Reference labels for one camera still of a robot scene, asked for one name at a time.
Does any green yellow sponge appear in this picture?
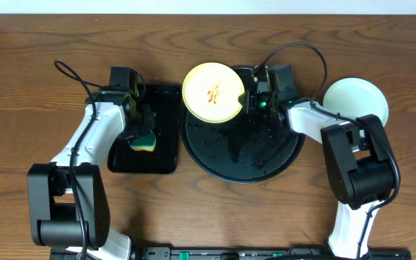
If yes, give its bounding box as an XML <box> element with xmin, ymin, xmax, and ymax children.
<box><xmin>130</xmin><ymin>131</ymin><xmax>157</xmax><ymax>152</ymax></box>

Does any yellow plate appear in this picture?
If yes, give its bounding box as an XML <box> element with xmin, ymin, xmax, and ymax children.
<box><xmin>182</xmin><ymin>62</ymin><xmax>245</xmax><ymax>124</ymax></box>

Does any light green plate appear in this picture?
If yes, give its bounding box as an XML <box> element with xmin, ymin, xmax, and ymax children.
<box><xmin>323</xmin><ymin>77</ymin><xmax>389</xmax><ymax>126</ymax></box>

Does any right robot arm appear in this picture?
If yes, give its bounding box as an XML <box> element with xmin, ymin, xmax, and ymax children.
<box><xmin>238</xmin><ymin>92</ymin><xmax>401</xmax><ymax>259</ymax></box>

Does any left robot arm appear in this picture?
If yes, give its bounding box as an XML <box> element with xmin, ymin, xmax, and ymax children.
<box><xmin>27</xmin><ymin>91</ymin><xmax>155</xmax><ymax>259</ymax></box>

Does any black rectangular tray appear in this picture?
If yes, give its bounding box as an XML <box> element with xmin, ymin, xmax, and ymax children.
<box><xmin>107</xmin><ymin>84</ymin><xmax>181</xmax><ymax>174</ymax></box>

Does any black round tray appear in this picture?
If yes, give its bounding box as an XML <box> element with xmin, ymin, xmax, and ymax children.
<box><xmin>179</xmin><ymin>66</ymin><xmax>307</xmax><ymax>184</ymax></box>

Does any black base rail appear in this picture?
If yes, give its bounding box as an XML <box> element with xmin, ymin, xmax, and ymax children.
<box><xmin>49</xmin><ymin>246</ymin><xmax>411</xmax><ymax>260</ymax></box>

